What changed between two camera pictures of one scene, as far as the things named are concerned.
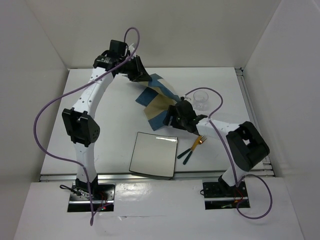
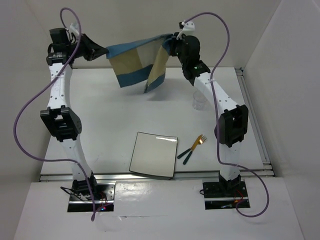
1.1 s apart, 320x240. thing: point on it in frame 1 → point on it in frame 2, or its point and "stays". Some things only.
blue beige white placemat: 156,98 → 141,60
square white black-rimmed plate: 154,154 stays
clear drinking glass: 200,100 stays
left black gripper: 139,74 → 93,50
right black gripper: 172,111 → 173,41
